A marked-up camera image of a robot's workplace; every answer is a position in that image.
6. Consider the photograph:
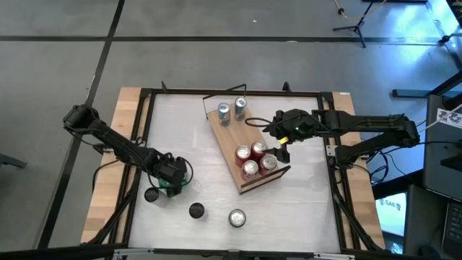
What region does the wooden shelf black metal frame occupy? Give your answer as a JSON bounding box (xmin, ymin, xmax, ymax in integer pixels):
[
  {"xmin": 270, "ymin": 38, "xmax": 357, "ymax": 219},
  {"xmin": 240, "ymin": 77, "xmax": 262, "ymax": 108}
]
[{"xmin": 202, "ymin": 83, "xmax": 292, "ymax": 196}]

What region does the black tripod stand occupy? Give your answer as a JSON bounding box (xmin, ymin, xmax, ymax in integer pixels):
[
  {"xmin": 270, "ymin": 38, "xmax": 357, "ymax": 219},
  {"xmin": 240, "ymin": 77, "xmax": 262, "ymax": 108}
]
[{"xmin": 331, "ymin": 0, "xmax": 389, "ymax": 49}]

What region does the grey desk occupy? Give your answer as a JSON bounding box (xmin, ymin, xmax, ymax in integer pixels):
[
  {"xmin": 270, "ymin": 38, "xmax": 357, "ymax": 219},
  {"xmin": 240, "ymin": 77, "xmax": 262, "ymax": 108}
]
[{"xmin": 422, "ymin": 93, "xmax": 462, "ymax": 203}]

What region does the green Sprite can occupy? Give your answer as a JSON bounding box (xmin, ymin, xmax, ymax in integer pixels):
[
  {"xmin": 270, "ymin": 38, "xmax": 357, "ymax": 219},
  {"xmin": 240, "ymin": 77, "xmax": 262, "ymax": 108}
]
[
  {"xmin": 158, "ymin": 175, "xmax": 191, "ymax": 191},
  {"xmin": 227, "ymin": 208, "xmax": 248, "ymax": 229}
]

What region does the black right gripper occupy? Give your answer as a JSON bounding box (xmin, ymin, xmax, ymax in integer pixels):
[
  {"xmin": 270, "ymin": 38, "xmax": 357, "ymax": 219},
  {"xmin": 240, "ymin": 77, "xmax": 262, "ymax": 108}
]
[{"xmin": 261, "ymin": 108, "xmax": 317, "ymax": 164}]

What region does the white printed sign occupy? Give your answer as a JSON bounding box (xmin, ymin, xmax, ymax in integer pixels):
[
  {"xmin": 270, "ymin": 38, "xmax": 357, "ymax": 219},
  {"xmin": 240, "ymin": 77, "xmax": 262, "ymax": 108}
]
[{"xmin": 375, "ymin": 193, "xmax": 408, "ymax": 238}]

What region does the white printed paper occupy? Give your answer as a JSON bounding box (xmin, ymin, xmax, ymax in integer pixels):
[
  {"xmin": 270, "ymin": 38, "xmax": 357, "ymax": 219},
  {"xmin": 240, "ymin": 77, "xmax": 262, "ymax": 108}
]
[{"xmin": 436, "ymin": 107, "xmax": 462, "ymax": 130}]

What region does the black keyboard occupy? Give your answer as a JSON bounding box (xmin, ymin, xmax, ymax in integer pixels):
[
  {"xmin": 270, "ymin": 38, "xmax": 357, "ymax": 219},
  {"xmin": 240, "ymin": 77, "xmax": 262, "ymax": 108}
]
[{"xmin": 442, "ymin": 201, "xmax": 462, "ymax": 256}]

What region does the yellow floor cable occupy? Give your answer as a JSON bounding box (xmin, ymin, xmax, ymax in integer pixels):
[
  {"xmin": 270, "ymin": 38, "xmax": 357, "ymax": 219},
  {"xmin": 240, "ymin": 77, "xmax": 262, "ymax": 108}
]
[{"xmin": 334, "ymin": 0, "xmax": 389, "ymax": 22}]

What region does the grey furniture leg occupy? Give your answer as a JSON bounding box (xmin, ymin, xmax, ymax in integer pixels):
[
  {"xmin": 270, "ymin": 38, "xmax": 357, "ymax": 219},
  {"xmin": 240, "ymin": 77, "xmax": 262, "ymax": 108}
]
[{"xmin": 0, "ymin": 153, "xmax": 28, "ymax": 169}]

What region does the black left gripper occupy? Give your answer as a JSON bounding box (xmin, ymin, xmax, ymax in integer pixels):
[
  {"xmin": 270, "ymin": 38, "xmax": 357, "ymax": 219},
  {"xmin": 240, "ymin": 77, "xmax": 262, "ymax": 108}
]
[{"xmin": 154, "ymin": 154, "xmax": 193, "ymax": 199}]

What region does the black aluminium table frame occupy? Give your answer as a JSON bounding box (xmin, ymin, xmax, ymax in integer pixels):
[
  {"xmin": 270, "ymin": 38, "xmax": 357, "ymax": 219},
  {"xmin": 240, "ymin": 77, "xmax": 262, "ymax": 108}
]
[{"xmin": 81, "ymin": 81, "xmax": 385, "ymax": 256}]

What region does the blue silver Red Bull can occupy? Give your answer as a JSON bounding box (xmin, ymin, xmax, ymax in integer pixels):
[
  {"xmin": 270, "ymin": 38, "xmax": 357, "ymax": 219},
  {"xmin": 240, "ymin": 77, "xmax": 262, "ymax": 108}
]
[
  {"xmin": 233, "ymin": 96, "xmax": 248, "ymax": 121},
  {"xmin": 217, "ymin": 103, "xmax": 232, "ymax": 127}
]

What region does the black desk foot bar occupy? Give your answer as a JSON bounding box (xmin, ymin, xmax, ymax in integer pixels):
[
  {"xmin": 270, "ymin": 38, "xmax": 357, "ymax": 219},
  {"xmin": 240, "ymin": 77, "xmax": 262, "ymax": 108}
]
[{"xmin": 392, "ymin": 70, "xmax": 462, "ymax": 98}]

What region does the red Coca-Cola can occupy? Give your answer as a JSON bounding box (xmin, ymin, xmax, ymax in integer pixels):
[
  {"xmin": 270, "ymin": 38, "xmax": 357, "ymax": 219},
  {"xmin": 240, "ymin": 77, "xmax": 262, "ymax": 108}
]
[
  {"xmin": 240, "ymin": 160, "xmax": 260, "ymax": 181},
  {"xmin": 259, "ymin": 154, "xmax": 279, "ymax": 177},
  {"xmin": 251, "ymin": 140, "xmax": 269, "ymax": 160},
  {"xmin": 235, "ymin": 144, "xmax": 253, "ymax": 168}
]

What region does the silver camera mounting bar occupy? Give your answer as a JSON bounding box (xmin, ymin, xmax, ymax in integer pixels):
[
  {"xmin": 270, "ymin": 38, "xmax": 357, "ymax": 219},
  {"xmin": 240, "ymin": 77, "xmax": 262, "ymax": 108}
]
[{"xmin": 113, "ymin": 248, "xmax": 357, "ymax": 260}]

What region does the white glossy table sheet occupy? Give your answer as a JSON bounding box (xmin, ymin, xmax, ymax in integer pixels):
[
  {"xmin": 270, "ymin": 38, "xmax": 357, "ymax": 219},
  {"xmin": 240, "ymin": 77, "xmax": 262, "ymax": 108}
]
[{"xmin": 128, "ymin": 92, "xmax": 342, "ymax": 254}]

